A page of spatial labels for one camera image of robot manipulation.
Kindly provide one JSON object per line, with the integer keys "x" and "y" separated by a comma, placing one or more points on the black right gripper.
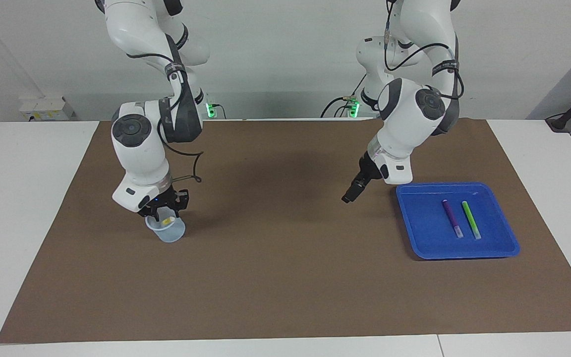
{"x": 169, "y": 198}

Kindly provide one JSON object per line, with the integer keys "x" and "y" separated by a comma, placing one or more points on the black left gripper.
{"x": 369, "y": 168}

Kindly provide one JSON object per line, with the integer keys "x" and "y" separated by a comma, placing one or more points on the yellow pen with white cap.
{"x": 169, "y": 219}

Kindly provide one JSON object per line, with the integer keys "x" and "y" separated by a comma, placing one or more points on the purple pen with white cap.
{"x": 452, "y": 218}

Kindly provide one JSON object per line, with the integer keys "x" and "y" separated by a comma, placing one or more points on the green pen with white cap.
{"x": 471, "y": 220}

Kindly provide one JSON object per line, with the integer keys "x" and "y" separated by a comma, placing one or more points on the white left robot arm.
{"x": 409, "y": 119}

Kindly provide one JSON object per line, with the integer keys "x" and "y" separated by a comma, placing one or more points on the blue plastic tray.
{"x": 429, "y": 233}

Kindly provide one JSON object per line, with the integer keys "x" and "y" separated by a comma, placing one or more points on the clear plastic cup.
{"x": 171, "y": 233}

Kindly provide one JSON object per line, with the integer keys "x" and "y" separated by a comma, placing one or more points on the brown table mat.
{"x": 285, "y": 277}

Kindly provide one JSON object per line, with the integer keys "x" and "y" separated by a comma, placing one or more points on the white power strip box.
{"x": 45, "y": 108}

